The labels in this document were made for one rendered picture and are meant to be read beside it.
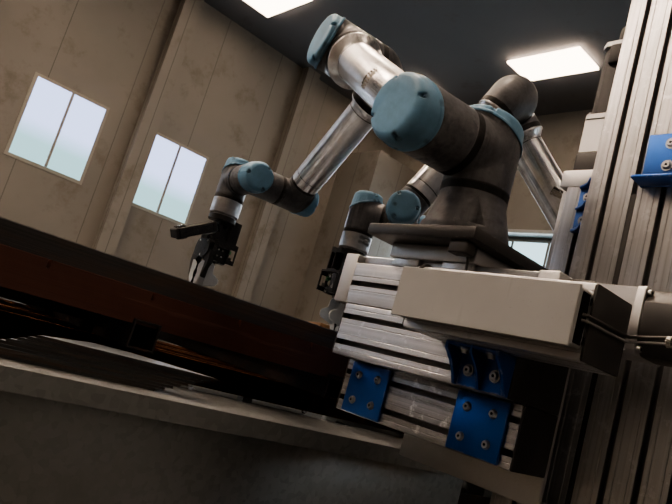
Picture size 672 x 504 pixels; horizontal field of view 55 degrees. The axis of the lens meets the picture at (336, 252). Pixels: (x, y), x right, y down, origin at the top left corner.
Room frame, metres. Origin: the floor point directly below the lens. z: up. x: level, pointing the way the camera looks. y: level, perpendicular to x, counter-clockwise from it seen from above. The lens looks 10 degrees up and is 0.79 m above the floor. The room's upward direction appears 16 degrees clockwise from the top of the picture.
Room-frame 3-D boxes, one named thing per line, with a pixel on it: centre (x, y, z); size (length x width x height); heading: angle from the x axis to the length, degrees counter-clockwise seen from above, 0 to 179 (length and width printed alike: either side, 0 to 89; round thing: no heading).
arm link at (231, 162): (1.63, 0.30, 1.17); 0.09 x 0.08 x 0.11; 31
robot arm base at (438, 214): (1.05, -0.20, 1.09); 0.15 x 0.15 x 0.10
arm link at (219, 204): (1.63, 0.30, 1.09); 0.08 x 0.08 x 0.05
